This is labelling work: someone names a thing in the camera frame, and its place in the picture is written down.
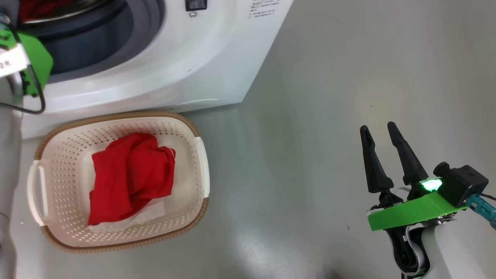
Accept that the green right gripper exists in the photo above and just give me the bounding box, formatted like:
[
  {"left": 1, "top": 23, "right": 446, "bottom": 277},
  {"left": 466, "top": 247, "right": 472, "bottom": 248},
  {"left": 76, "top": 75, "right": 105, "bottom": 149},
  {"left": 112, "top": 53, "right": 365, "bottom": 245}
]
[{"left": 360, "top": 121, "right": 467, "bottom": 277}]

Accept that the round white filter cover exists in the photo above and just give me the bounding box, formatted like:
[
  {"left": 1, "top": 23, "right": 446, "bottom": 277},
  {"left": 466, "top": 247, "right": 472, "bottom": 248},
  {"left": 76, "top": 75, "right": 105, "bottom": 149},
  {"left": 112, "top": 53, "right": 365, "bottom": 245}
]
[{"left": 170, "top": 99, "right": 222, "bottom": 113}]

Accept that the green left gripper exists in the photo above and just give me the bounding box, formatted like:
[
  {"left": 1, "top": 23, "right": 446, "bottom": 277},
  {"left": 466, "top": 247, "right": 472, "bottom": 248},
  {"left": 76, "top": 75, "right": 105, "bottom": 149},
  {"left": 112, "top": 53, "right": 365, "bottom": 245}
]
[{"left": 0, "top": 27, "right": 53, "bottom": 97}]

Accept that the white front-load washing machine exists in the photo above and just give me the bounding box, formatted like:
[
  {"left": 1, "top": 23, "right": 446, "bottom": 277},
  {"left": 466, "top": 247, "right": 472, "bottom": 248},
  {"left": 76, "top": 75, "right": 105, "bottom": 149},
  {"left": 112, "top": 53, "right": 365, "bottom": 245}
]
[{"left": 12, "top": 0, "right": 295, "bottom": 139}]

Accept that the right teal plug black cable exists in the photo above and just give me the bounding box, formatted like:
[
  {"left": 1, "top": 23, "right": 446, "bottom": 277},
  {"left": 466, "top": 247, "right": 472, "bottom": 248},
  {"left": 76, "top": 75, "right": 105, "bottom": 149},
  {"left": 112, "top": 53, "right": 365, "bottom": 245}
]
[{"left": 465, "top": 193, "right": 496, "bottom": 230}]

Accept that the plain red garment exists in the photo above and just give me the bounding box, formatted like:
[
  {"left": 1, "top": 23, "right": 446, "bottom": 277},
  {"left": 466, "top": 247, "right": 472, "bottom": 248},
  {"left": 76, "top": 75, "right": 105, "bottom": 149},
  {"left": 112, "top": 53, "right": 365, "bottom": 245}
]
[{"left": 88, "top": 133, "right": 176, "bottom": 226}]

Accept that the left teal plug black cable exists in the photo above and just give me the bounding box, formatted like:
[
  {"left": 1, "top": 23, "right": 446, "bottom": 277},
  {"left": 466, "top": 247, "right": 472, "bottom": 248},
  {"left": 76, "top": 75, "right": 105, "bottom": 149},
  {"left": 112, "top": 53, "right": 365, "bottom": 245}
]
[{"left": 0, "top": 23, "right": 46, "bottom": 115}]

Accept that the cream perforated basket brown rim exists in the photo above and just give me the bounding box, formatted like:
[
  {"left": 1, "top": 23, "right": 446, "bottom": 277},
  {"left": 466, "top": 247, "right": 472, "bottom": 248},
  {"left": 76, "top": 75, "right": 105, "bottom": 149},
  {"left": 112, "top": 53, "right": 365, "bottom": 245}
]
[{"left": 26, "top": 112, "right": 210, "bottom": 253}]

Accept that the teal plug black cable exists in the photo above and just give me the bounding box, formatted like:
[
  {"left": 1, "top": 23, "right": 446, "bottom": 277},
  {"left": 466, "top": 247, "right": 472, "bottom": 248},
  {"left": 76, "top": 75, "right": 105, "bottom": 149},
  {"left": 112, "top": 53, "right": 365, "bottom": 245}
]
[
  {"left": 465, "top": 193, "right": 496, "bottom": 230},
  {"left": 0, "top": 23, "right": 46, "bottom": 115}
]

